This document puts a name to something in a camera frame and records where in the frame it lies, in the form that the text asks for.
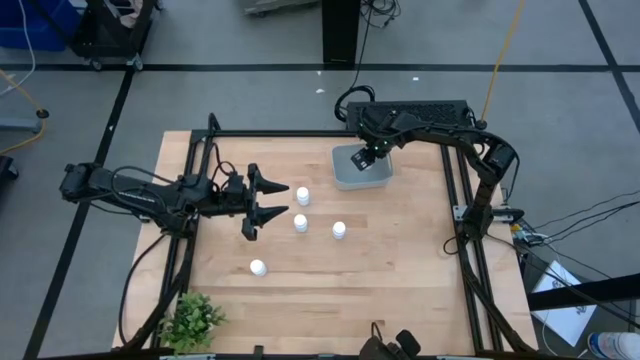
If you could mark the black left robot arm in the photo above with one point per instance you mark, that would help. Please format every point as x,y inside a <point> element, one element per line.
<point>135,192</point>

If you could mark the clear plastic bottle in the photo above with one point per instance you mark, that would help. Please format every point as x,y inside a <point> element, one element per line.
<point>617,346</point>

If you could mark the small green potted plant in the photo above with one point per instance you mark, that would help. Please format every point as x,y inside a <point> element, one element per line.
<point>192,322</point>

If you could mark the white paper sheet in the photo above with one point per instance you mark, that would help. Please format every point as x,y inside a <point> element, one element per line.
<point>567,315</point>

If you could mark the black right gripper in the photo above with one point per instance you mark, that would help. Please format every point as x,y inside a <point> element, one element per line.
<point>364,159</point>

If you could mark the grey stand base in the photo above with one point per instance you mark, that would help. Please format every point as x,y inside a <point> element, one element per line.
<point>20,125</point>

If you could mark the grey platform base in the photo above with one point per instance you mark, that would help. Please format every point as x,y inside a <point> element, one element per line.
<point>280,5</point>

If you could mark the blue plastic bin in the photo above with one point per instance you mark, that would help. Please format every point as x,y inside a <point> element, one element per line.
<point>35,22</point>

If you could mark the white pill bottle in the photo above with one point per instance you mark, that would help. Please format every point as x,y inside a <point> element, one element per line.
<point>300,222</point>
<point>258,267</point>
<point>339,229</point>
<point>303,195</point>

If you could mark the black flat beam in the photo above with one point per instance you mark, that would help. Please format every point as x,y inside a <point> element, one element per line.
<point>590,291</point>

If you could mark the black upright post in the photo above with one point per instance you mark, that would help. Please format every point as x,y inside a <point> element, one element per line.
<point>341,30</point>

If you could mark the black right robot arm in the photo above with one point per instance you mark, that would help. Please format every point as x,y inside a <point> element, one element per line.
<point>482,180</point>

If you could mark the black caster foot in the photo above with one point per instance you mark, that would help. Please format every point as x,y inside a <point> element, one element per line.
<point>7,169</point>

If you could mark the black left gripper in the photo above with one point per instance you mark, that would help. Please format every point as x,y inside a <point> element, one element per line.
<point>235,195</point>

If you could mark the grey plastic basket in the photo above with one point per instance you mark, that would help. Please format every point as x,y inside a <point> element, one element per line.
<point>345,175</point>

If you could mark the black silver mounted device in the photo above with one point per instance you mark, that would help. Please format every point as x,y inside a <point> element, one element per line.
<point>507,214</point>

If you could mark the black metal table frame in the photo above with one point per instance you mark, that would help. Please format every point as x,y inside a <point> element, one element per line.
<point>300,133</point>

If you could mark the black perforated computer case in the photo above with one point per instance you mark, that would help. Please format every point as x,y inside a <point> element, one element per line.
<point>440,110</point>

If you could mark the black bulky object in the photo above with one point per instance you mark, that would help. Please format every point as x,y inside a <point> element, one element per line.
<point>385,347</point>

